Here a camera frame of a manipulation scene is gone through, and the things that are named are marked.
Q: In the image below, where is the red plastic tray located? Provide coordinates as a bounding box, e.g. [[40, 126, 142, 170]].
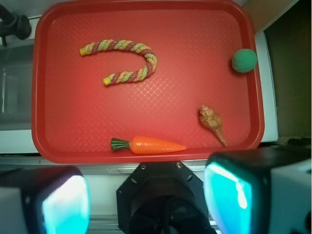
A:
[[31, 0, 264, 164]]

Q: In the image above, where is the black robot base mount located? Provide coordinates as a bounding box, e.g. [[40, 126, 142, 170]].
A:
[[116, 162, 215, 234]]

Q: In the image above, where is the tan spiral sea shell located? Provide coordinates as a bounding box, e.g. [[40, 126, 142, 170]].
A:
[[199, 105, 228, 147]]

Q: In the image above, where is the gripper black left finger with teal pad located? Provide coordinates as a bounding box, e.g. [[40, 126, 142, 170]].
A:
[[0, 166, 91, 234]]

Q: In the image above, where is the black clamp knob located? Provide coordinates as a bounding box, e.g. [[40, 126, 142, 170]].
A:
[[0, 4, 32, 47]]

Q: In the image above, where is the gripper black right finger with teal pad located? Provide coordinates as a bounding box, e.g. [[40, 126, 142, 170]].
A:
[[203, 146, 312, 234]]

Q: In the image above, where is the green foam ball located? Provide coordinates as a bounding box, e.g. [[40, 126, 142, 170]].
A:
[[232, 49, 257, 73]]

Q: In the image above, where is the clear plastic bin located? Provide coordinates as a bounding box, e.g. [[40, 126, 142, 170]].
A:
[[0, 39, 34, 131]]

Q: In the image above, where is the orange toy carrot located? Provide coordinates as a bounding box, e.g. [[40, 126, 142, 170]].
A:
[[110, 136, 187, 155]]

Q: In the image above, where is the twisted red green yellow rope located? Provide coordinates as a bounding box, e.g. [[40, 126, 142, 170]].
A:
[[79, 39, 158, 86]]

